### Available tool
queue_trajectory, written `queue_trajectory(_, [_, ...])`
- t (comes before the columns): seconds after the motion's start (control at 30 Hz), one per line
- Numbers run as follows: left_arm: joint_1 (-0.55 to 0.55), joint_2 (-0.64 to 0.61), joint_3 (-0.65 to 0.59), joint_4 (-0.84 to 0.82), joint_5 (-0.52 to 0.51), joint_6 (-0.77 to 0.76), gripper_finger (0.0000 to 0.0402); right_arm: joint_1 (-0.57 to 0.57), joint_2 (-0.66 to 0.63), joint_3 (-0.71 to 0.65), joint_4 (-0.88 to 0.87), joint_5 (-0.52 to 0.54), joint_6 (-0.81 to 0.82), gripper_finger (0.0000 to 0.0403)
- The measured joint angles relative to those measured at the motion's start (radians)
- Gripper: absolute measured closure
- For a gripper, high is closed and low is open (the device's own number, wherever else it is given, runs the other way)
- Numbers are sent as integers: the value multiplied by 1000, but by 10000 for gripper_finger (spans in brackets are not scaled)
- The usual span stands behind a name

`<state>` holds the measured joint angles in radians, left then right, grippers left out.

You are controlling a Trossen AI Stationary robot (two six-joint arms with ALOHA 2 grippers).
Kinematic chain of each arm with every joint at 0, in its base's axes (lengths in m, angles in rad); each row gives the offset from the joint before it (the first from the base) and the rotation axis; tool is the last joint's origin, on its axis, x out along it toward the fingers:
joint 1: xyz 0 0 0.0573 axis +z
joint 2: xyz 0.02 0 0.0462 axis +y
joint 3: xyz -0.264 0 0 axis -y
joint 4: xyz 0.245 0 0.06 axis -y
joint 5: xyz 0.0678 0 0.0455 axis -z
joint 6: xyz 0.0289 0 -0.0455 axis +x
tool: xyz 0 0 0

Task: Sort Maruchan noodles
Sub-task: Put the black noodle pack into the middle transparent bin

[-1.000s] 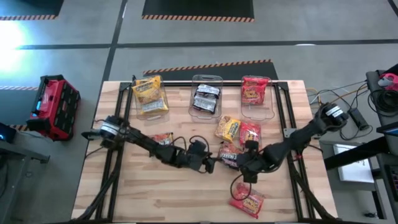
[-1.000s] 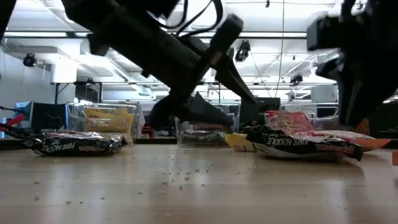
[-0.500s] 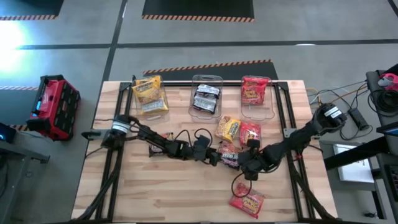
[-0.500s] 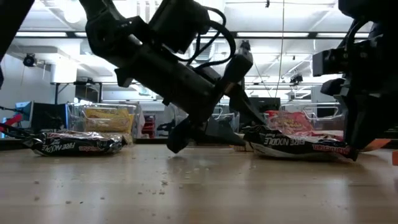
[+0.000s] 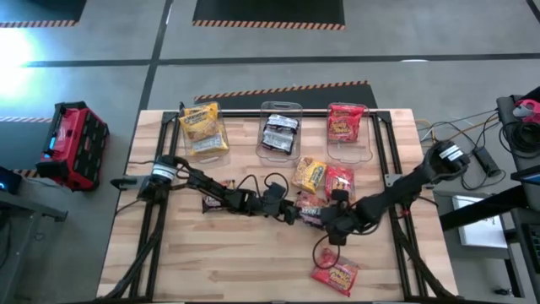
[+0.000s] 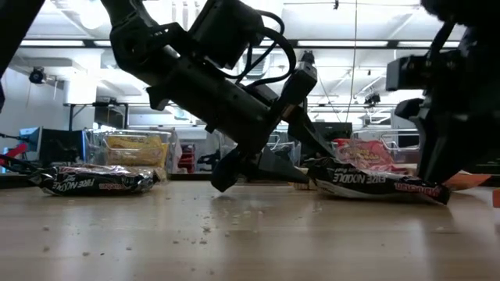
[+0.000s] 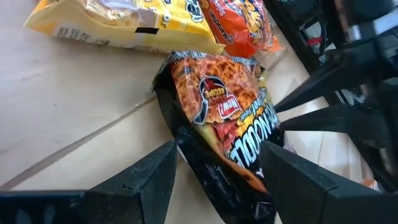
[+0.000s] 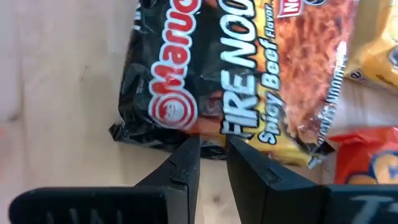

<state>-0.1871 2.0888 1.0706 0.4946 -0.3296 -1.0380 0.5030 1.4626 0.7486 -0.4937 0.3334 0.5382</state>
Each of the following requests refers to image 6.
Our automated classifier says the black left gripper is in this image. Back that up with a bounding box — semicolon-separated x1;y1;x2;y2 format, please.
146;38;337;193

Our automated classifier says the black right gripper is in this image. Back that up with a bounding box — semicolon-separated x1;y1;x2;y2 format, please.
385;23;500;185

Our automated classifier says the red Maruchan noodle pack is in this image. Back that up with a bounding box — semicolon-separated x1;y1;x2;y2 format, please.
334;138;411;175
443;171;493;191

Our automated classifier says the black Maruchan fire noodle pack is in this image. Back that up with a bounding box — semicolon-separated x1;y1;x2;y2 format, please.
304;155;452;206
29;163;161;197

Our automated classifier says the large black monitor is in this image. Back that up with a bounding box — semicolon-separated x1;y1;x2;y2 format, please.
312;121;353;157

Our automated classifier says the black background equipment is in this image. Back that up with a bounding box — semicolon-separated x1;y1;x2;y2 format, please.
196;150;220;173

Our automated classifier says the red storage rack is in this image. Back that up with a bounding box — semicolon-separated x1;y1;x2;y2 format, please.
178;143;196;173

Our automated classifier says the white cover cloth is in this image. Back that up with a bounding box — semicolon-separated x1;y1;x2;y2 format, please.
168;130;184;173

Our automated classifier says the dark computer monitor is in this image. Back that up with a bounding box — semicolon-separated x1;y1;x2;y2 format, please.
38;128;86;165

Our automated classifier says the computer monitor with blue screen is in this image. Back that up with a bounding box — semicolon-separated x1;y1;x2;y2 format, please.
17;126;42;155

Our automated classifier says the red tool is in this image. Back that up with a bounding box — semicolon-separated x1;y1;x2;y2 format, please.
0;142;30;167

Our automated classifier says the black camera cable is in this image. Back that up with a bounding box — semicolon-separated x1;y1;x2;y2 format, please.
234;9;298;87

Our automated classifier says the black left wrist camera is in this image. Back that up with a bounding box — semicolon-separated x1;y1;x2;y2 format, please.
189;0;266;69

